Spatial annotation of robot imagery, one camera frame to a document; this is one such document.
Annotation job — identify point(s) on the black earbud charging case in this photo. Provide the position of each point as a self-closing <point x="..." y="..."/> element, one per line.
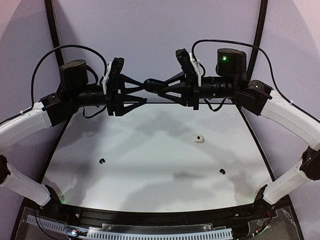
<point x="153" y="85"/>

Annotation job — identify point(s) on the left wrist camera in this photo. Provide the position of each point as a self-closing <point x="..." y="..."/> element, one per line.
<point x="114" y="69"/>

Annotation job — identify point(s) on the left black frame post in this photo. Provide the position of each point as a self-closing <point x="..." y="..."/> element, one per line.
<point x="51" y="20"/>

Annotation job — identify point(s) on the black front frame rail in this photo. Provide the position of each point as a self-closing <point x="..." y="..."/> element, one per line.
<point x="96" y="217"/>

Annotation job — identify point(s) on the white earbud charging case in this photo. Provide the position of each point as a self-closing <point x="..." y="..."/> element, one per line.
<point x="199" y="139"/>

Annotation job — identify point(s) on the black earbud left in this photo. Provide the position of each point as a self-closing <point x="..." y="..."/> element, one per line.
<point x="102" y="161"/>

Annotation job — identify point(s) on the black earbud right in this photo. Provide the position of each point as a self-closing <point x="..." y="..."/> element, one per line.
<point x="222" y="171"/>

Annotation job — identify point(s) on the white slotted cable duct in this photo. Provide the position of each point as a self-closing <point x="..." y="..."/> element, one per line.
<point x="130" y="232"/>

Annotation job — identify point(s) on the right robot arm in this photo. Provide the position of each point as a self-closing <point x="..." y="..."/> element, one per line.
<point x="231" y="67"/>

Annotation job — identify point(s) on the black earbud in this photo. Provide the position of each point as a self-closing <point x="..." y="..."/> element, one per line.
<point x="102" y="161"/>
<point x="222" y="171"/>

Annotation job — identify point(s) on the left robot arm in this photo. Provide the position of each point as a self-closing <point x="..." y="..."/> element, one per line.
<point x="51" y="110"/>

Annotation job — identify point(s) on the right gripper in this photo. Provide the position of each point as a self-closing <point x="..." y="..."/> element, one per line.
<point x="193" y="88"/>

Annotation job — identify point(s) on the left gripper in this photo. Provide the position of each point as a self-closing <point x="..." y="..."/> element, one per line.
<point x="111" y="93"/>

